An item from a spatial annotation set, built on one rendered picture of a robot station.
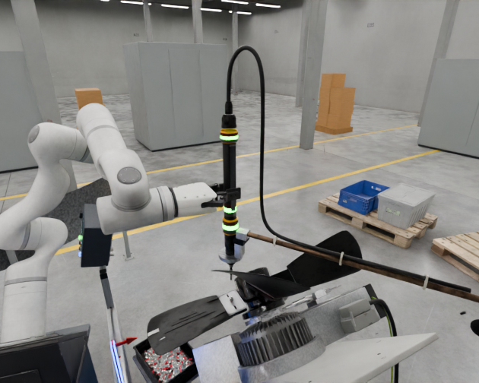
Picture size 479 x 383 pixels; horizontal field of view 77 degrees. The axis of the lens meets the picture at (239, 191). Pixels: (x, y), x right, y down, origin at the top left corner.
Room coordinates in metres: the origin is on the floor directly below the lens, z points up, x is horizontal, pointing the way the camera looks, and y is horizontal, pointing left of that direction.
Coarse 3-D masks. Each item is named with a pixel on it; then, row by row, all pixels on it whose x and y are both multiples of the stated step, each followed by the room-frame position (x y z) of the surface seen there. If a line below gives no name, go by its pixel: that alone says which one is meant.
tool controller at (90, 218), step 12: (84, 204) 1.27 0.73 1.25; (96, 204) 1.30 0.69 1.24; (84, 216) 1.16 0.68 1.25; (96, 216) 1.18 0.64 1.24; (84, 228) 1.06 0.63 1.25; (96, 228) 1.08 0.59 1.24; (84, 240) 1.05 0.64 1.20; (96, 240) 1.07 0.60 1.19; (108, 240) 1.09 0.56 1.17; (84, 252) 1.05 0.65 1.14; (96, 252) 1.07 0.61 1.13; (108, 252) 1.09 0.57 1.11; (84, 264) 1.04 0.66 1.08; (96, 264) 1.06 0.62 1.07; (108, 264) 1.09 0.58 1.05
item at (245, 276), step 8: (224, 272) 0.58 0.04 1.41; (232, 272) 0.55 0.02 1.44; (240, 272) 0.54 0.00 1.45; (248, 280) 0.65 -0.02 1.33; (256, 280) 0.60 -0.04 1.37; (264, 280) 0.57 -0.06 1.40; (272, 280) 0.54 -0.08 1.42; (280, 280) 0.53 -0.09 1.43; (288, 280) 0.52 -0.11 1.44; (264, 288) 0.64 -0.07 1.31; (272, 288) 0.60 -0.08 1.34; (280, 288) 0.57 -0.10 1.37; (288, 288) 0.55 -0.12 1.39; (296, 288) 0.54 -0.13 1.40; (304, 288) 0.52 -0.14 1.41; (272, 296) 0.66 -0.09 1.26; (280, 296) 0.63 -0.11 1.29
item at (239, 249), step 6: (240, 234) 0.69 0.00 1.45; (246, 234) 0.69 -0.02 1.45; (234, 240) 0.69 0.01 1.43; (240, 240) 0.69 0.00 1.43; (246, 240) 0.70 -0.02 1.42; (234, 246) 0.70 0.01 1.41; (240, 246) 0.69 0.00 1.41; (222, 252) 0.72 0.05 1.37; (234, 252) 0.70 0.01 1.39; (240, 252) 0.69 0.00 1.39; (222, 258) 0.70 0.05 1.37; (228, 258) 0.69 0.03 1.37; (234, 258) 0.69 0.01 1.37; (240, 258) 0.70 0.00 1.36
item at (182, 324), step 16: (192, 304) 0.73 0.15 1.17; (208, 304) 0.71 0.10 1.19; (160, 320) 0.68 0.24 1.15; (176, 320) 0.66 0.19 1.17; (192, 320) 0.65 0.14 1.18; (208, 320) 0.65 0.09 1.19; (224, 320) 0.65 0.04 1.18; (160, 336) 0.60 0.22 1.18; (176, 336) 0.60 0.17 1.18; (192, 336) 0.59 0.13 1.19; (160, 352) 0.54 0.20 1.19
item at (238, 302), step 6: (222, 294) 0.75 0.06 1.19; (228, 294) 0.75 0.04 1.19; (234, 294) 0.75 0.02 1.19; (222, 300) 0.73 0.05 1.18; (228, 300) 0.73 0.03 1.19; (234, 300) 0.72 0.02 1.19; (240, 300) 0.72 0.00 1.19; (228, 306) 0.70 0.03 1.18; (240, 306) 0.70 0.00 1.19; (228, 312) 0.68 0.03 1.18; (234, 312) 0.68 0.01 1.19
